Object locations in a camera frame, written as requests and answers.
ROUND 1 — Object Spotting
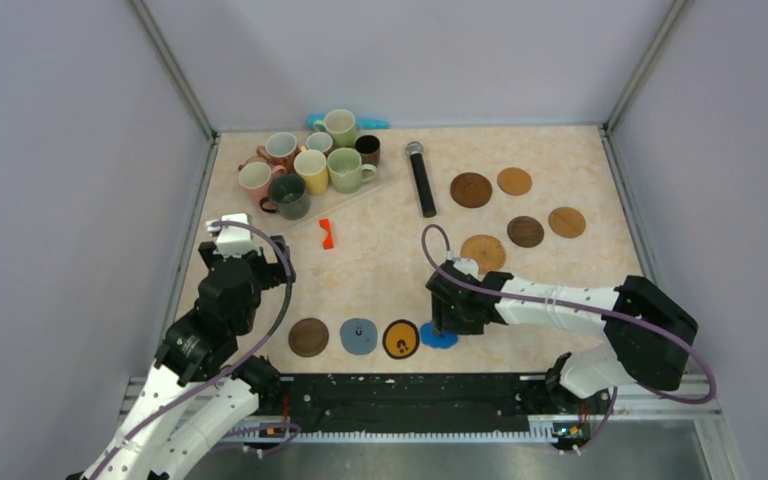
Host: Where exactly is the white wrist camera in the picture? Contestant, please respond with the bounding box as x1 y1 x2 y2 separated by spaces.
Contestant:
205 213 257 257
451 257 479 278

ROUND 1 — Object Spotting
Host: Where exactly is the blue cloud shaped coaster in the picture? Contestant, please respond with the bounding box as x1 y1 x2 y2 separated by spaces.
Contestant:
419 322 459 350

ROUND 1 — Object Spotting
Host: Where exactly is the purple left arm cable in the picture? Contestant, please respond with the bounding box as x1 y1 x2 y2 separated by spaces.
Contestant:
85 219 302 480

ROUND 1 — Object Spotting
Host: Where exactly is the black handheld microphone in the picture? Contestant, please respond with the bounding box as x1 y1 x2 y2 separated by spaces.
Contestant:
405 141 437 218

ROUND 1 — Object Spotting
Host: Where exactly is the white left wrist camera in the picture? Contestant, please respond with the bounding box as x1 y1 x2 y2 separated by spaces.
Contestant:
205 213 257 257

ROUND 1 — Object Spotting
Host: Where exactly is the walnut grooved round coaster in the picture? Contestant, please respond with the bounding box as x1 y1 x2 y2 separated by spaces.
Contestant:
288 318 330 358

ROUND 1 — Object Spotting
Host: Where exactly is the sage green mug back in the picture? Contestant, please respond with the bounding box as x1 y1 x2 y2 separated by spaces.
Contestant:
312 109 358 148

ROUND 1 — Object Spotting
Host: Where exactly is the dark green mug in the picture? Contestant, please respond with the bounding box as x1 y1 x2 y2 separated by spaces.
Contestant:
259 173 311 220

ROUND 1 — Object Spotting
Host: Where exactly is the light blue plastic object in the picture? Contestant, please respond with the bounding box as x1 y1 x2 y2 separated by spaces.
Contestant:
306 113 391 130

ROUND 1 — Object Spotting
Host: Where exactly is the yellow mug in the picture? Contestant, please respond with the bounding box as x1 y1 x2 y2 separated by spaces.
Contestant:
293 150 330 195

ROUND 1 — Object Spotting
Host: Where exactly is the small grey blue mug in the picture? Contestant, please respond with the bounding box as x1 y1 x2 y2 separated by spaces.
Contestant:
304 132 335 156

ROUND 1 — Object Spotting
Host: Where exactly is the brown mug white interior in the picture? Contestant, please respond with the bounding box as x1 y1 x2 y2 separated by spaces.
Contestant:
256 132 301 173

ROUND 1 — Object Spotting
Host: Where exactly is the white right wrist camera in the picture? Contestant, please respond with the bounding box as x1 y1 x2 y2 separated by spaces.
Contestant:
451 257 479 278

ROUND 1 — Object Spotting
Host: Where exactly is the orange plastic piece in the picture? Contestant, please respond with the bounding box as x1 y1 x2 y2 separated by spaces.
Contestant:
319 218 335 250

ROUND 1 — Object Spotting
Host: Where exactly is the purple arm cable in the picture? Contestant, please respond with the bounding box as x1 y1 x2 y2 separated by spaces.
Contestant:
420 223 718 454
85 219 302 480

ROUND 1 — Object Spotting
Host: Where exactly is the orange black smiley coaster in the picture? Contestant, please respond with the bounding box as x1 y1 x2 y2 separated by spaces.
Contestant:
382 319 420 360

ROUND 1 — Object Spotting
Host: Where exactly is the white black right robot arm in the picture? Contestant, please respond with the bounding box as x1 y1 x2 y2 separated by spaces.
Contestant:
426 262 698 412

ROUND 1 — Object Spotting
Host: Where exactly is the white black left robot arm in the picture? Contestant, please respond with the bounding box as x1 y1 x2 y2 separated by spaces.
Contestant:
75 230 295 479

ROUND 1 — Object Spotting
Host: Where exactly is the grey smiley silicone coaster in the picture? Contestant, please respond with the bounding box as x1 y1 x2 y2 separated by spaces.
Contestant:
340 318 378 356

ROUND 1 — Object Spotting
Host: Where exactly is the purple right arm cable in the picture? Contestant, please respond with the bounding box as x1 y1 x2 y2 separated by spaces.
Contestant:
420 223 718 454

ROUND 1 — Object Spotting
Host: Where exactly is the dark wooden round coaster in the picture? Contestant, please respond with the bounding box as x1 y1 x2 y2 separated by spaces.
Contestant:
450 172 493 209

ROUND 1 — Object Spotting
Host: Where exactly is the dark brown mug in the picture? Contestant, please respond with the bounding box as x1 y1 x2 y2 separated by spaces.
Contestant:
354 134 381 167

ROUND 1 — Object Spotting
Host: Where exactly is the dark walnut round coaster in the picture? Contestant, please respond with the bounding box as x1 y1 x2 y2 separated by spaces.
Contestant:
507 216 545 248

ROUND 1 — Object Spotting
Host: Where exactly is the light green mug front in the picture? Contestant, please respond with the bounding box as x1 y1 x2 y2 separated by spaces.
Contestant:
326 147 378 194

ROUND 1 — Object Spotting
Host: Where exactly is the light brown round coaster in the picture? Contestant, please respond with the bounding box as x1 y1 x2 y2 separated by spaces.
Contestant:
496 167 533 196

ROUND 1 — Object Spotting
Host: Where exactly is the tan wooden round coaster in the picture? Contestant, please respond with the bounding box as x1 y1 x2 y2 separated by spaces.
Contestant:
548 206 587 239

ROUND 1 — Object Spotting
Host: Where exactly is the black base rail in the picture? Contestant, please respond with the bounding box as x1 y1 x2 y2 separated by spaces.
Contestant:
256 373 610 436

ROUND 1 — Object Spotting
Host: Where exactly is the pink mug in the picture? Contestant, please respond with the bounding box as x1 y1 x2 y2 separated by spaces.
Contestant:
237 162 287 206

